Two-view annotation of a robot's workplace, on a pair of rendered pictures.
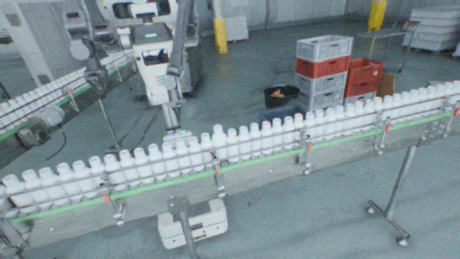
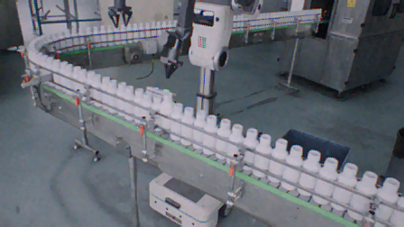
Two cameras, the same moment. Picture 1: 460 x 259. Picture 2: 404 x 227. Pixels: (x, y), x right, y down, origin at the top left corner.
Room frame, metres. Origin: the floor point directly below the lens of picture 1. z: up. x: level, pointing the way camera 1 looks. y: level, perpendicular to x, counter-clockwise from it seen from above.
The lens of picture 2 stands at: (0.19, -0.94, 1.74)
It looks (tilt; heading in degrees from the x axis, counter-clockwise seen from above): 27 degrees down; 47
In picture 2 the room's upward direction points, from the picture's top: 4 degrees clockwise
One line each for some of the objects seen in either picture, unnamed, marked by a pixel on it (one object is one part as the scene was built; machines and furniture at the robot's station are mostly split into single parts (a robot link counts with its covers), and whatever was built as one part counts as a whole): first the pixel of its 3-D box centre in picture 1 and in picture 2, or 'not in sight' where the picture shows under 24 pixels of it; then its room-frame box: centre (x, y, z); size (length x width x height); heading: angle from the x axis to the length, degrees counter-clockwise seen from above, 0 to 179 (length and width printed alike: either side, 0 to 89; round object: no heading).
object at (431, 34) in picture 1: (442, 29); not in sight; (6.42, -5.66, 0.50); 1.23 x 1.05 x 1.00; 102
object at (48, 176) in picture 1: (54, 185); (70, 79); (0.76, 0.75, 1.08); 0.06 x 0.06 x 0.17
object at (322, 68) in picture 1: (322, 64); not in sight; (3.27, -1.33, 0.78); 0.61 x 0.41 x 0.22; 110
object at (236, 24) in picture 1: (230, 29); not in sight; (10.88, -0.26, 0.50); 1.24 x 1.03 x 1.00; 106
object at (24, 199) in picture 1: (20, 193); (59, 74); (0.73, 0.86, 1.08); 0.06 x 0.06 x 0.17
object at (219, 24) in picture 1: (220, 35); not in sight; (8.73, 0.15, 0.55); 0.40 x 0.40 x 1.10; 14
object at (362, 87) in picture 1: (353, 84); not in sight; (3.53, -1.98, 0.33); 0.61 x 0.41 x 0.22; 106
